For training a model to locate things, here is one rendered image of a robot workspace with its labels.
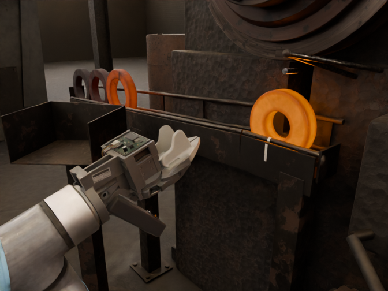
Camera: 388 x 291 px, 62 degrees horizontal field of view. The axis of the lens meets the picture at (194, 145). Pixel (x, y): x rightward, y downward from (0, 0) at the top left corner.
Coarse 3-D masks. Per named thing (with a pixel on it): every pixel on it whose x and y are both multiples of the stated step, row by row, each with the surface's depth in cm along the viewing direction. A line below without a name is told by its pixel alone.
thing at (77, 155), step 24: (24, 120) 94; (48, 120) 104; (72, 120) 104; (96, 120) 83; (120, 120) 96; (24, 144) 94; (48, 144) 104; (72, 144) 102; (96, 144) 84; (72, 168) 94; (96, 240) 104; (96, 264) 105; (96, 288) 108; (120, 288) 123
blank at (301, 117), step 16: (272, 96) 70; (288, 96) 67; (256, 112) 74; (272, 112) 71; (288, 112) 68; (304, 112) 65; (256, 128) 75; (272, 128) 75; (304, 128) 66; (304, 144) 67
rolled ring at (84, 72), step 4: (84, 68) 149; (76, 72) 150; (80, 72) 146; (84, 72) 145; (88, 72) 146; (76, 76) 151; (80, 76) 151; (84, 76) 144; (88, 76) 145; (76, 80) 153; (80, 80) 155; (84, 80) 145; (88, 80) 144; (76, 84) 155; (80, 84) 156; (88, 84) 143; (76, 88) 155; (80, 88) 156; (88, 88) 144; (76, 92) 156; (80, 92) 156; (88, 92) 145; (76, 96) 157; (80, 96) 156; (84, 96) 157; (88, 96) 146
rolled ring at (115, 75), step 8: (112, 72) 122; (120, 72) 117; (112, 80) 124; (120, 80) 118; (128, 80) 116; (112, 88) 127; (128, 88) 115; (112, 96) 128; (128, 96) 116; (136, 96) 118; (120, 104) 129; (128, 104) 118; (136, 104) 119
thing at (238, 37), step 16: (208, 0) 75; (368, 0) 50; (384, 0) 48; (352, 16) 52; (368, 16) 50; (224, 32) 73; (240, 32) 70; (320, 32) 56; (336, 32) 54; (352, 32) 52; (256, 48) 67; (272, 48) 64; (288, 48) 62; (304, 48) 59; (320, 48) 57
